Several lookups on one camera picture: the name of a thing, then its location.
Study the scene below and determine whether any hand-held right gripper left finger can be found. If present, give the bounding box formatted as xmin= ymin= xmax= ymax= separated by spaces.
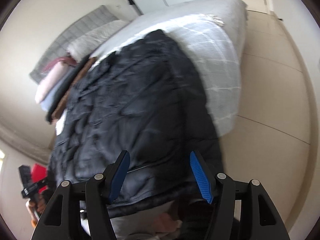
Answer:
xmin=30 ymin=150 xmax=131 ymax=240

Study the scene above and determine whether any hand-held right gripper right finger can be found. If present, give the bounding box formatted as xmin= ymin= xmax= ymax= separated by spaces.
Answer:
xmin=189 ymin=150 xmax=290 ymax=240

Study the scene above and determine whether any black puffer jacket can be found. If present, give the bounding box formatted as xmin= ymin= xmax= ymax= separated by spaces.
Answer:
xmin=47 ymin=29 xmax=225 ymax=218

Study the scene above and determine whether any person's left hand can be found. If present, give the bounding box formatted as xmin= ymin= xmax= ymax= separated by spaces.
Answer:
xmin=26 ymin=189 xmax=52 ymax=227

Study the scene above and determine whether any red object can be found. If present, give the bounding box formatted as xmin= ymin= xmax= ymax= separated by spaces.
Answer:
xmin=31 ymin=163 xmax=48 ymax=191

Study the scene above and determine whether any person's body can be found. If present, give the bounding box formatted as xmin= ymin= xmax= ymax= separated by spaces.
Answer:
xmin=110 ymin=197 xmax=242 ymax=240

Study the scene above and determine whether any lavender folded cloth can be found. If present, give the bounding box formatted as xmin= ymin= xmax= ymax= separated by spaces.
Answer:
xmin=39 ymin=82 xmax=66 ymax=112

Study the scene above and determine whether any brown folded garment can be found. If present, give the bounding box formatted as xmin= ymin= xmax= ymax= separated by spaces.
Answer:
xmin=51 ymin=56 xmax=97 ymax=125

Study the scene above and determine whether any black folded garment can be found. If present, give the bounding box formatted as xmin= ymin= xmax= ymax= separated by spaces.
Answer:
xmin=45 ymin=54 xmax=90 ymax=123

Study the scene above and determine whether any light pink folded cloth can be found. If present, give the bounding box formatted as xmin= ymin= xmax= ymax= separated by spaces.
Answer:
xmin=34 ymin=62 xmax=76 ymax=105

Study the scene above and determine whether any bed with white blanket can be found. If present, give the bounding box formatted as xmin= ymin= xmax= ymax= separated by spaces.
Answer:
xmin=55 ymin=0 xmax=250 ymax=138

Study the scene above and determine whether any pink striped folded cloth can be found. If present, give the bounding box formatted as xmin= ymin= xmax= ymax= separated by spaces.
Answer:
xmin=41 ymin=56 xmax=76 ymax=75

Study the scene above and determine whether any beige pillow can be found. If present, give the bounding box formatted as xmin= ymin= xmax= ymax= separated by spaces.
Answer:
xmin=66 ymin=20 xmax=130 ymax=62

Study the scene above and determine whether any grey quilted headboard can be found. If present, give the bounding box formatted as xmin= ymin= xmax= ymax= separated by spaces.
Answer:
xmin=29 ymin=5 xmax=120 ymax=85

